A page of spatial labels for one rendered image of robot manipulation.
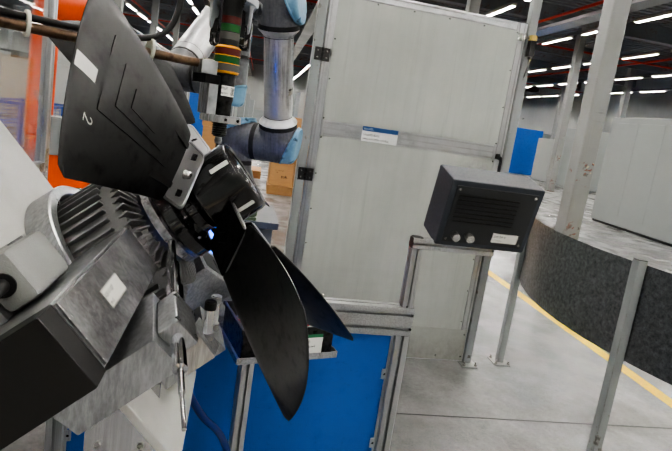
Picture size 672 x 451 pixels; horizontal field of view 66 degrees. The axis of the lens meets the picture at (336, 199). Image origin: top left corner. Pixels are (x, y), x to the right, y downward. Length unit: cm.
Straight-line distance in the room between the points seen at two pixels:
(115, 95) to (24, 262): 19
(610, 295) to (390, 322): 126
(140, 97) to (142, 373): 30
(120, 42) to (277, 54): 90
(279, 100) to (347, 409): 89
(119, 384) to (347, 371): 95
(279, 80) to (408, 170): 149
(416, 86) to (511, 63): 56
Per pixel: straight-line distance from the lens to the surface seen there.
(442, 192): 138
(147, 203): 79
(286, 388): 68
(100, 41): 60
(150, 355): 59
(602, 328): 251
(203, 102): 89
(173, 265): 71
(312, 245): 283
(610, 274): 247
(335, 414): 154
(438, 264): 305
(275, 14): 145
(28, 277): 57
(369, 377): 151
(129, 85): 63
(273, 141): 156
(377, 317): 141
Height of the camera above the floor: 133
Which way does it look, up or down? 9 degrees down
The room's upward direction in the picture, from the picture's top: 8 degrees clockwise
